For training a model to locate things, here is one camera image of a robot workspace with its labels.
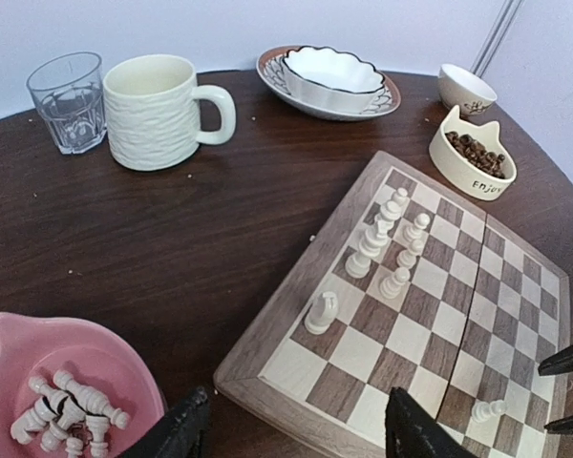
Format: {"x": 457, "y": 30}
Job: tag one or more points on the white king chess piece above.
{"x": 358, "y": 264}

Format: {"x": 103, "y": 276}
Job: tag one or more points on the white knight chess piece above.
{"x": 322, "y": 313}

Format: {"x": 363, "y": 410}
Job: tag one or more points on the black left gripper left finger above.
{"x": 180, "y": 432}

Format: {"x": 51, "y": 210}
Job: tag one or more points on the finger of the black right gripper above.
{"x": 570, "y": 422}
{"x": 559, "y": 363}

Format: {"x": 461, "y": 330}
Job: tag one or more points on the pink cat-ear bowl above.
{"x": 95, "y": 356}

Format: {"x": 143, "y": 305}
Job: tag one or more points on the white chess pieces pile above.
{"x": 69, "y": 414}

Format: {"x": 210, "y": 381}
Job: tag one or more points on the patterned ceramic plate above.
{"x": 269, "y": 68}

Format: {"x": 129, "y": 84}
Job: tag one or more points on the wooden chess board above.
{"x": 481, "y": 310}

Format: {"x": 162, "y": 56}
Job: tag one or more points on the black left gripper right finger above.
{"x": 412, "y": 432}

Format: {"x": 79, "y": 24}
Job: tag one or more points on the dark chess pieces pile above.
{"x": 489, "y": 162}

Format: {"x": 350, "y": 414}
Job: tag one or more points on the white queen chess piece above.
{"x": 388, "y": 215}

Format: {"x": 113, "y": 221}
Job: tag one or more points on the cream ribbed mug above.
{"x": 157, "y": 114}

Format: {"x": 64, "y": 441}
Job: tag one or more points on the clear drinking glass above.
{"x": 67, "y": 92}

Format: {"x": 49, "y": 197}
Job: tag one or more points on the white pawn chess piece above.
{"x": 407, "y": 257}

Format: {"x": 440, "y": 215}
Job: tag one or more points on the white scalloped bowl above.
{"x": 328, "y": 79}

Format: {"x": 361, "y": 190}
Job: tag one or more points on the right aluminium frame post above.
{"x": 496, "y": 35}

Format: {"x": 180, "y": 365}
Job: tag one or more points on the cream cat-ear bowl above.
{"x": 459, "y": 170}

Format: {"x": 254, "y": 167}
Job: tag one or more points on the small white floral bowl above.
{"x": 459, "y": 87}

